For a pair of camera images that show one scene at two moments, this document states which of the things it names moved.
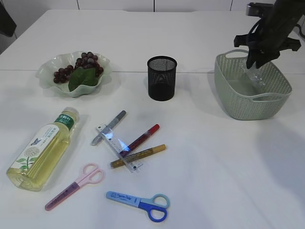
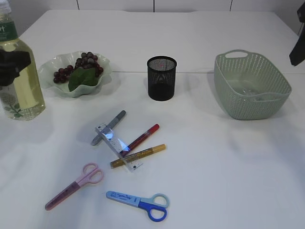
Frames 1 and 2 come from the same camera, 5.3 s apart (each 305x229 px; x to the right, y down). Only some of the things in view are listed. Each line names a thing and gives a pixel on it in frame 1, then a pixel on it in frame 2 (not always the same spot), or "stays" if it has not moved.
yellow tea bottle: (29, 171) → (23, 98)
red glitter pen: (142, 139) stays
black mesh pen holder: (161, 75) stays
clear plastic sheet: (255, 77) → (248, 91)
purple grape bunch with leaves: (85, 72) stays
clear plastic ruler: (132, 163) stays
